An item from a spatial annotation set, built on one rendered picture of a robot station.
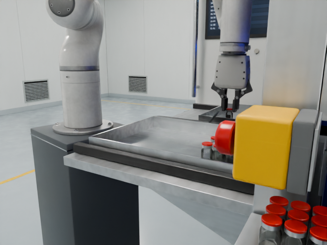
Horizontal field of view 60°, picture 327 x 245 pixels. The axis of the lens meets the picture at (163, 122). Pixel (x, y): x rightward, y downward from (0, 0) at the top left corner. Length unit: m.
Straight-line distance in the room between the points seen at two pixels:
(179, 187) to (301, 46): 0.27
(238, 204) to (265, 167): 0.16
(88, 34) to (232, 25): 0.44
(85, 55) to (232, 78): 0.44
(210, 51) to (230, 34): 0.64
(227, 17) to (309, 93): 0.53
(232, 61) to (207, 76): 0.64
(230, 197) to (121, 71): 7.26
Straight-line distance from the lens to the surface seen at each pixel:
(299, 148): 0.29
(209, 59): 1.49
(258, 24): 1.42
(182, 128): 0.79
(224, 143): 0.32
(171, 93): 6.84
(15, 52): 6.26
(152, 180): 0.50
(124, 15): 7.59
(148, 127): 0.82
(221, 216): 0.57
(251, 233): 0.38
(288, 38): 0.37
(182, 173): 0.50
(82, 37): 0.95
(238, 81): 0.87
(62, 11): 0.84
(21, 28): 6.38
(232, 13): 0.86
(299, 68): 0.37
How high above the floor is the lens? 1.09
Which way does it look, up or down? 13 degrees down
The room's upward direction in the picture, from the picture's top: straight up
